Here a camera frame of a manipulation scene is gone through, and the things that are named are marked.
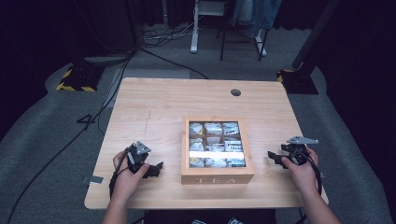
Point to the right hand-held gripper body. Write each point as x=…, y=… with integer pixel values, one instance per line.
x=297, y=152

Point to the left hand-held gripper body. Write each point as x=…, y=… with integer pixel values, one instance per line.
x=138, y=154

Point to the person's right hand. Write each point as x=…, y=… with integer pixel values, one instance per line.
x=303, y=175

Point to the person's left hand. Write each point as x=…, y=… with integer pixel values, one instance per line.
x=126, y=182

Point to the wooden tea box glass lid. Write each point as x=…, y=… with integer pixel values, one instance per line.
x=186, y=149

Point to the grey tape piece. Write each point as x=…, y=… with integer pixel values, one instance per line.
x=96, y=179

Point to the group of tea bags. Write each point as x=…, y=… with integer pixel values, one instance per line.
x=214, y=144

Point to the yellow black striped stand base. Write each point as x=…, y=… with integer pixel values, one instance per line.
x=299, y=82
x=79, y=79

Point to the person's dark trousers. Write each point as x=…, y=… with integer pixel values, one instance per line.
x=211, y=216

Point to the dark slanted metal stand pole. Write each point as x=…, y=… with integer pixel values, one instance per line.
x=314, y=34

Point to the blue denim clothing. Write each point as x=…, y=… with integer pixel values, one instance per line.
x=258, y=15

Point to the black metal chair frame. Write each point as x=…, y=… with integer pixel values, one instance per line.
x=223, y=40

